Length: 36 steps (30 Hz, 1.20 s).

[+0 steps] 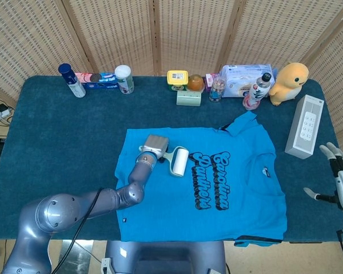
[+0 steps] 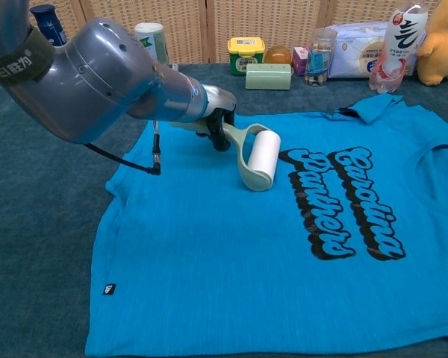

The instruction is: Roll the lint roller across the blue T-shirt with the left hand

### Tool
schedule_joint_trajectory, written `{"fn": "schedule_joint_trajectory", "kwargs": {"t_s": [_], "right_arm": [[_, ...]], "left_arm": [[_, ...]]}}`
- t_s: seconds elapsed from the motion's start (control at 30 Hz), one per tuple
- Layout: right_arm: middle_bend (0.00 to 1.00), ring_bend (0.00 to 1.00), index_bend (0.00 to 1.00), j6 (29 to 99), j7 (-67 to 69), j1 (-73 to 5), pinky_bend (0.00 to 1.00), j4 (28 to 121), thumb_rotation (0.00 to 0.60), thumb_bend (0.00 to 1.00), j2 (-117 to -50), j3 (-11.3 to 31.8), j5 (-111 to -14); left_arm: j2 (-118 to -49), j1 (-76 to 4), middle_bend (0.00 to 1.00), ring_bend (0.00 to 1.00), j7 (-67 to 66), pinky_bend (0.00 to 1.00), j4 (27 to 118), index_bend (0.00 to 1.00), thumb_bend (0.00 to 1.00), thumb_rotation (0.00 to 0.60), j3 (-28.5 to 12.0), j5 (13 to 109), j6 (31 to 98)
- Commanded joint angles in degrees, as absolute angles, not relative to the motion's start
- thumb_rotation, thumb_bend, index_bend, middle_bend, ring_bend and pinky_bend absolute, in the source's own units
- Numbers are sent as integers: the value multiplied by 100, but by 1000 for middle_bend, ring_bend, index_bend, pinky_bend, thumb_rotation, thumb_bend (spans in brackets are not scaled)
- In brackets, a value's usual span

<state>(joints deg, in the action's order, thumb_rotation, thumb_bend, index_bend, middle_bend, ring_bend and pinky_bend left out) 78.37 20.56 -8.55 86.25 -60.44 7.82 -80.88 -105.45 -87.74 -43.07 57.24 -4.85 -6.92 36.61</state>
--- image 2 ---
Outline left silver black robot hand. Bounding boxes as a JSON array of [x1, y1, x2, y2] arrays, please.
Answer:
[[195, 84, 238, 152]]

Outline pale green lint roller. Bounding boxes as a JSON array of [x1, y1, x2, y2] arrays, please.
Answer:
[[169, 120, 282, 192]]

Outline pale green rectangular box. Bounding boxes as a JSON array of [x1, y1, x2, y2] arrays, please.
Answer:
[[244, 62, 294, 91]]

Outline yellow lidded green tub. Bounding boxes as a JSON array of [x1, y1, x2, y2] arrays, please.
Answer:
[[226, 36, 267, 77]]

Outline white lidded chips canister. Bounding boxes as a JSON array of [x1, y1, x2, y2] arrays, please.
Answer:
[[134, 22, 170, 68]]

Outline small pink purple box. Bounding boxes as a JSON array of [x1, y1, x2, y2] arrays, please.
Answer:
[[292, 46, 311, 77]]

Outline woven wooden folding screen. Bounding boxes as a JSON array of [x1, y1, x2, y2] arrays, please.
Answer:
[[0, 0, 448, 65]]

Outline clear plastic snack jar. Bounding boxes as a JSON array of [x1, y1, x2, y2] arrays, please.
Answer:
[[302, 28, 339, 87]]

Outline white blue tissue pack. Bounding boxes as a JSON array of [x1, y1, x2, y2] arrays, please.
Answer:
[[326, 22, 427, 80]]

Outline blue printed t-shirt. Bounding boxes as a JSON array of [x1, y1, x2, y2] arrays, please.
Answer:
[[84, 93, 448, 357]]

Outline blue capped spray can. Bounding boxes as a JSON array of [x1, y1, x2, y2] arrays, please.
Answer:
[[29, 4, 69, 48]]

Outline pink white drink bottle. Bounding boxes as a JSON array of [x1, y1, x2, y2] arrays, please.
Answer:
[[368, 0, 430, 95]]

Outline dark teal carpeted table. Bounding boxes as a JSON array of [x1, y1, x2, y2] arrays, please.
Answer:
[[0, 62, 448, 358]]

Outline yellow plush toy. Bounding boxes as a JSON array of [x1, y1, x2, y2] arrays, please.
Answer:
[[417, 0, 448, 87]]

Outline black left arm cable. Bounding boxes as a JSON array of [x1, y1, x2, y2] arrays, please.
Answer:
[[83, 119, 164, 177]]

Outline olive green velcro strap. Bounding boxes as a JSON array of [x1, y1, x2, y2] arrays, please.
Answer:
[[0, 24, 57, 81]]

